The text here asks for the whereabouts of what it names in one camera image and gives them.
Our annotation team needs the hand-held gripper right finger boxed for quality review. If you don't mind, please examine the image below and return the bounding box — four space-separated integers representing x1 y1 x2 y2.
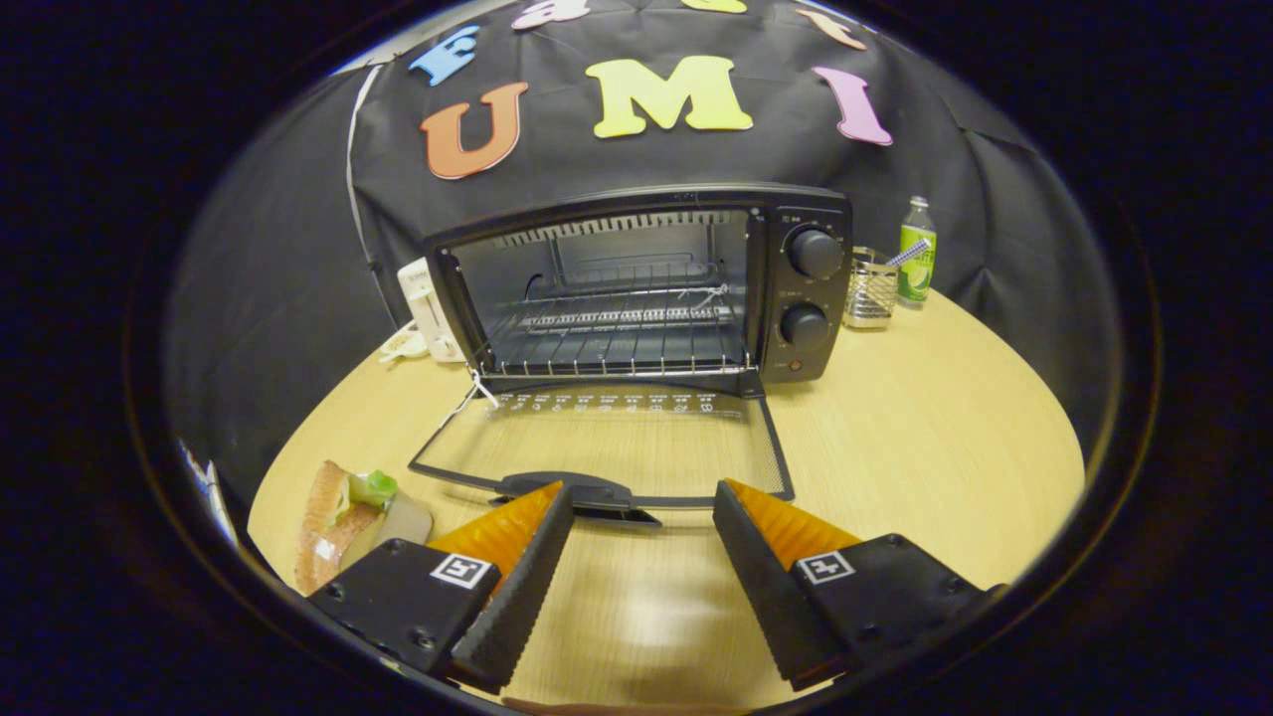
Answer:
712 478 1005 692

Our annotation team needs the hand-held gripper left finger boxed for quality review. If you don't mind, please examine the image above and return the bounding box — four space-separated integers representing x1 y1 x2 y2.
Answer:
306 480 576 694

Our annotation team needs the lettuce sandwich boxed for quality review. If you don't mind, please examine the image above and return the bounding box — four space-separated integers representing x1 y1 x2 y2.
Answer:
294 459 435 596

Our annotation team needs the black toaster oven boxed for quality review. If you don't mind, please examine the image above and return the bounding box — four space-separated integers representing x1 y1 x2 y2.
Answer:
408 184 854 526

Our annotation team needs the white bread toaster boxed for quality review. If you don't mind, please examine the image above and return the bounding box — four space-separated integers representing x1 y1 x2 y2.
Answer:
397 257 466 364

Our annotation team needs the small white dish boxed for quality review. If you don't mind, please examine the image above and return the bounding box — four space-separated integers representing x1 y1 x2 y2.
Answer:
378 322 431 364

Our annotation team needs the green label bottle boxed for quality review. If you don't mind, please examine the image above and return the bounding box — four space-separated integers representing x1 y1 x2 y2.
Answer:
896 196 938 305

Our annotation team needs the metal wire basket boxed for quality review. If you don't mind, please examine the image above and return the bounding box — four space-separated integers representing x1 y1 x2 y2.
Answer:
842 247 901 331

